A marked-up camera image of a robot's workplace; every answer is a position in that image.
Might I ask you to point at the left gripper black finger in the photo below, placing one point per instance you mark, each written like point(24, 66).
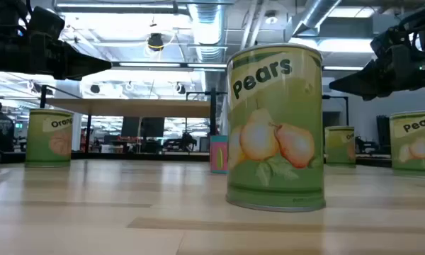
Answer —
point(81, 65)

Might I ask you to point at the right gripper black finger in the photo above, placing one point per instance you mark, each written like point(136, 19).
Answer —
point(368, 83)

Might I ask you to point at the green oranges can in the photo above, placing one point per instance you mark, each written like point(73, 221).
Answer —
point(336, 148)
point(46, 148)

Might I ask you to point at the green pears can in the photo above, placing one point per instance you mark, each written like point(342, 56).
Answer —
point(276, 141)
point(414, 159)

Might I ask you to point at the pink and teal can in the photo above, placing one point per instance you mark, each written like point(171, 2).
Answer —
point(217, 148)

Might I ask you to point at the black background robot arm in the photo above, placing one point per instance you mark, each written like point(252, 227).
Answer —
point(187, 141)
point(366, 146)

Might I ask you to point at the wooden shelf board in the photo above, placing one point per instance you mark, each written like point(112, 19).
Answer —
point(127, 108)

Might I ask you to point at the round black ceiling speaker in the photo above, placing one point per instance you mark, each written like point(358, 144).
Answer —
point(180, 88)
point(95, 89)

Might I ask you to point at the long ceiling light strip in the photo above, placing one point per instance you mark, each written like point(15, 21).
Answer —
point(343, 68)
point(163, 64)

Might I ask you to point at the black background panels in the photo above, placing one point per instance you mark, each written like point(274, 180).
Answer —
point(383, 129)

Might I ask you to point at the person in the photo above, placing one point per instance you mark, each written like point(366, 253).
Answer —
point(0, 131)

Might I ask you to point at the black ceiling dome device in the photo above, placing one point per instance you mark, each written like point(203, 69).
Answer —
point(156, 42)

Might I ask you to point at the dark background monitor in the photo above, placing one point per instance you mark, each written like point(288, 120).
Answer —
point(130, 127)
point(153, 127)

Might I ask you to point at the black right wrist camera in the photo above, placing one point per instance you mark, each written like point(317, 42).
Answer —
point(384, 44)

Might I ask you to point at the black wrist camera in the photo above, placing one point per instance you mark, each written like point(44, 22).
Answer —
point(384, 44)
point(46, 23)

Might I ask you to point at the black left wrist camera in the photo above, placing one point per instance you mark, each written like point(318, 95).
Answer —
point(46, 23)

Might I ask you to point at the silver smooth ceiling duct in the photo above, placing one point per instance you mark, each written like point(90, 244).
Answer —
point(315, 14)

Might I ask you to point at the black table edge frame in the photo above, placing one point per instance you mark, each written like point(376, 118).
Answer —
point(127, 156)

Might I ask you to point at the silver ribbed ceiling duct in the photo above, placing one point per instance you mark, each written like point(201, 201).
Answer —
point(207, 28)

